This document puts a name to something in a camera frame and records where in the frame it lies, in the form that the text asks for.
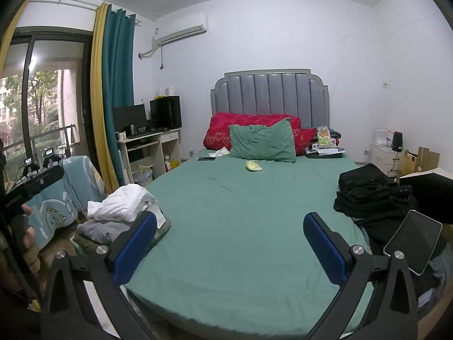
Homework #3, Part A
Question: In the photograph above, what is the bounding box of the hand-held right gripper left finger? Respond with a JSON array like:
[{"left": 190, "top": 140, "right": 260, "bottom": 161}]
[{"left": 40, "top": 211, "right": 158, "bottom": 340}]

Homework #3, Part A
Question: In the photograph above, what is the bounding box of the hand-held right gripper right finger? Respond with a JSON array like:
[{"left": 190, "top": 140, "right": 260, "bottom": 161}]
[{"left": 302, "top": 212, "right": 419, "bottom": 340}]

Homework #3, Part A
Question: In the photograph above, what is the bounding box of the white garment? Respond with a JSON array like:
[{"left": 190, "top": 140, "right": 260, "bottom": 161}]
[{"left": 87, "top": 183, "right": 158, "bottom": 222}]

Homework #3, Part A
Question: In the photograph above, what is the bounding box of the black clothes pile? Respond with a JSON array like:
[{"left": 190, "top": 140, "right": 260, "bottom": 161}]
[{"left": 333, "top": 163, "right": 448, "bottom": 291}]

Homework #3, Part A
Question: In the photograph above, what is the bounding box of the person's left hand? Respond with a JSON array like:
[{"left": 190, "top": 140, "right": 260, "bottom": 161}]
[{"left": 19, "top": 203, "right": 42, "bottom": 277}]

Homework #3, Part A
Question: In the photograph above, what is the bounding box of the dinosaur print blanket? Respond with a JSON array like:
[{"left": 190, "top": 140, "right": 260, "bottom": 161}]
[{"left": 21, "top": 155, "right": 107, "bottom": 247}]

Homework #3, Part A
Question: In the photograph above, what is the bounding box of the grey garment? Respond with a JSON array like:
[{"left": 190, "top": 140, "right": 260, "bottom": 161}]
[{"left": 76, "top": 220, "right": 170, "bottom": 252}]

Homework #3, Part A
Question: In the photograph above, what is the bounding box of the grey phone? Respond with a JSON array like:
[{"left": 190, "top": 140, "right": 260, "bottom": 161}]
[{"left": 383, "top": 210, "right": 443, "bottom": 276}]

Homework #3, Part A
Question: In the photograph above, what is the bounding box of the bed with green sheet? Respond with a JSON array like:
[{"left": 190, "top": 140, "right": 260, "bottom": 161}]
[{"left": 124, "top": 156, "right": 376, "bottom": 340}]

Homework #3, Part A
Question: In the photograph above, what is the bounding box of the pile of books and papers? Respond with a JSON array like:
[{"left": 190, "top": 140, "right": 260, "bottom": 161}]
[{"left": 305, "top": 145, "right": 345, "bottom": 159}]

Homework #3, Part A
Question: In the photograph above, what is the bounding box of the glass balcony door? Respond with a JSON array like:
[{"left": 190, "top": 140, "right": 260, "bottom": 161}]
[{"left": 0, "top": 30, "right": 94, "bottom": 185}]

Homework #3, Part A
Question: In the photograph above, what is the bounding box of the white nightstand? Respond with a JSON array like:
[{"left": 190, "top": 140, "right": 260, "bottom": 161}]
[{"left": 370, "top": 144, "right": 402, "bottom": 178}]

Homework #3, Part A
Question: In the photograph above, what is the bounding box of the black monitor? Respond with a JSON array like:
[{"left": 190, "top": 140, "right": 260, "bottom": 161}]
[{"left": 112, "top": 104, "right": 148, "bottom": 136}]

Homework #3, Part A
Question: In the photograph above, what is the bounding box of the white computer desk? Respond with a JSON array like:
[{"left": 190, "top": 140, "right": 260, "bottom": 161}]
[{"left": 117, "top": 129, "right": 183, "bottom": 185}]

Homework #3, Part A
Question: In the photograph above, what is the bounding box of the colourful snack bag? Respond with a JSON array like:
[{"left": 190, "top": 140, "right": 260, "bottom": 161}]
[{"left": 316, "top": 125, "right": 337, "bottom": 149}]

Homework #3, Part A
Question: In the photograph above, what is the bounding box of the brown cardboard box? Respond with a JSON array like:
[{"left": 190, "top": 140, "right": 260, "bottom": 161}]
[{"left": 399, "top": 150, "right": 419, "bottom": 178}]

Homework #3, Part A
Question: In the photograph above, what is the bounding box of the yellow curtain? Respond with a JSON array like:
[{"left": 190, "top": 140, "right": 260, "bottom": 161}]
[
  {"left": 90, "top": 2, "right": 119, "bottom": 194},
  {"left": 0, "top": 0, "right": 32, "bottom": 73}
]

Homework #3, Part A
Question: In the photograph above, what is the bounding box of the green pillow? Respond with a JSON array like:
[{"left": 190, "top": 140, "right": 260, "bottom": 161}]
[{"left": 228, "top": 118, "right": 297, "bottom": 163}]

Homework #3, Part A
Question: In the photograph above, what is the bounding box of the black computer tower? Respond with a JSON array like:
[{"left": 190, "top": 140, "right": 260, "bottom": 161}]
[{"left": 149, "top": 95, "right": 183, "bottom": 130}]

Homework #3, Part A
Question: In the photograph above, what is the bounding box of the brown paper bag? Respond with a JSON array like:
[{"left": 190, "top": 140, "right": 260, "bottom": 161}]
[{"left": 417, "top": 146, "right": 440, "bottom": 173}]

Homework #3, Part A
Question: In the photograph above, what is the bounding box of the red patterned pillow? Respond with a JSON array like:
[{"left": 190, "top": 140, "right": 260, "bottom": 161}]
[{"left": 203, "top": 112, "right": 317, "bottom": 156}]

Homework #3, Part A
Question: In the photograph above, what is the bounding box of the teal curtain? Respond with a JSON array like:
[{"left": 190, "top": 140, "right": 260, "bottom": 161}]
[{"left": 101, "top": 3, "right": 137, "bottom": 194}]

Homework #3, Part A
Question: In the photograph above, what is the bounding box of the grey padded headboard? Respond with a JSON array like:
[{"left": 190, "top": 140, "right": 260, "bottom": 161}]
[{"left": 210, "top": 68, "right": 330, "bottom": 130}]

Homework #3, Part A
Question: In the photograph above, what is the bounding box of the white curtain rod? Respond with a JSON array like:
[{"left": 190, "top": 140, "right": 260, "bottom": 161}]
[{"left": 30, "top": 0, "right": 137, "bottom": 20}]

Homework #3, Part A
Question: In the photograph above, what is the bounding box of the white air conditioner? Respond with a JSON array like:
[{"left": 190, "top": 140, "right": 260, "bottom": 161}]
[{"left": 151, "top": 12, "right": 208, "bottom": 48}]

